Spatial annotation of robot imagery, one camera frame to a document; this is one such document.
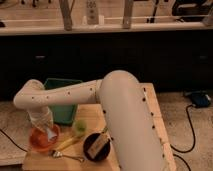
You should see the black cable left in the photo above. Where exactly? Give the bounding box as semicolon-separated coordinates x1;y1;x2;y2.
0;128;29;153

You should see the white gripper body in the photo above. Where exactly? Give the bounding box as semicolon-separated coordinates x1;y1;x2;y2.
28;107;54;132

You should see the green plastic tray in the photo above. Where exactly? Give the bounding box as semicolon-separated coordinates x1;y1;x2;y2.
44;78;81;126

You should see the wooden board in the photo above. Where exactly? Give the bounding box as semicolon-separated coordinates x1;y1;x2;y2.
22;83;176;171

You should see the red bowl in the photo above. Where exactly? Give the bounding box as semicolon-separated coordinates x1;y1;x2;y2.
29;125;60;152

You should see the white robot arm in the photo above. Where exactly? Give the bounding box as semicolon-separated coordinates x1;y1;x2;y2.
13;70;166;171

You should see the metal fork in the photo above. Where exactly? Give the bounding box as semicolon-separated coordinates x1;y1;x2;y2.
48;150;85;163

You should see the black plate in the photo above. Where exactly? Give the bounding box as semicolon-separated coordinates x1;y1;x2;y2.
83;133;111;162

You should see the green cup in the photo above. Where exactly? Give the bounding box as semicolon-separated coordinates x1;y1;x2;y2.
73;120;87;135

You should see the yellow banana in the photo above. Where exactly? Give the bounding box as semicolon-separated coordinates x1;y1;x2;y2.
55;136;82;151

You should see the black cable right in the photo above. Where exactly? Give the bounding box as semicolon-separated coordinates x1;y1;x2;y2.
170;104;198;171

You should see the black cable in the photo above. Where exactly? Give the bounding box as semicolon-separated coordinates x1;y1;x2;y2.
170;104;198;171
0;128;29;153

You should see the blue black foot pedal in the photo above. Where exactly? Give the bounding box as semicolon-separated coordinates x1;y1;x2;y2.
190;92;211;108

